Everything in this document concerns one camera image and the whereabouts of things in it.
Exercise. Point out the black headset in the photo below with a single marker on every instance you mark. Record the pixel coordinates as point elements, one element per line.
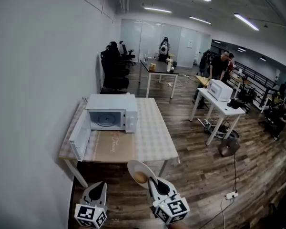
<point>233,103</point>

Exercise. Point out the grey metal device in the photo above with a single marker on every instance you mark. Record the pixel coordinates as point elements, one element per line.
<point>213,128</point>

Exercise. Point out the yellow box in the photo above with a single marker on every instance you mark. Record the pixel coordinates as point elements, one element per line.
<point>152,67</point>

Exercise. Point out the brown bag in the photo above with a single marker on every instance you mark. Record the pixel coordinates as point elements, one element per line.
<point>228,147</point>

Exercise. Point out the dark table with white legs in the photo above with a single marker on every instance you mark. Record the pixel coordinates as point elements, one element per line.
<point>157,68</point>

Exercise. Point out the person's right forearm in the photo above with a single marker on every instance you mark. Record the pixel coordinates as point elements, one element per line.
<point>174,226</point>

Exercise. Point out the yellow table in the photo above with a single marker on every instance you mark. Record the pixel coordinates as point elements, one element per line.
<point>202,79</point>

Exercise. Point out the white plate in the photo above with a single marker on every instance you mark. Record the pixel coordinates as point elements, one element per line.
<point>138,167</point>

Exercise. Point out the white vase with flowers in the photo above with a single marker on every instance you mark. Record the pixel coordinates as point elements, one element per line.
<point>168,65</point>

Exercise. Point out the white metal table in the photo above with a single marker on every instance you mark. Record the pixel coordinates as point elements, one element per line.
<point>75,173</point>

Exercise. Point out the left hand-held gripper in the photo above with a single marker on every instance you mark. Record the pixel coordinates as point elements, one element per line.
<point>88,213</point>

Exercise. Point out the closed white microwave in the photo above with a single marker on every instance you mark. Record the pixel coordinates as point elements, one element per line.
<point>220,90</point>

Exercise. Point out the small brown round ball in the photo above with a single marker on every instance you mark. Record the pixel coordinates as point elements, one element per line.
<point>140,177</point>

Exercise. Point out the black office chair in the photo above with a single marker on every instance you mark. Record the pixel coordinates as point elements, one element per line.
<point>114,80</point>
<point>113,48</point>
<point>129,56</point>

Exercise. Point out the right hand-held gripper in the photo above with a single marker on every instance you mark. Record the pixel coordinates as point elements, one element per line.
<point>174,209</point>

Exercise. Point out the clear plastic bottle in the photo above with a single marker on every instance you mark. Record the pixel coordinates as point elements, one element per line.
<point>146,58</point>

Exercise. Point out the black railing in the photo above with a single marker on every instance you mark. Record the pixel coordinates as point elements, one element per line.
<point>257,76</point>

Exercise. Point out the white paper notice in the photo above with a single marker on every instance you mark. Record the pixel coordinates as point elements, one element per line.
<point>190,44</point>

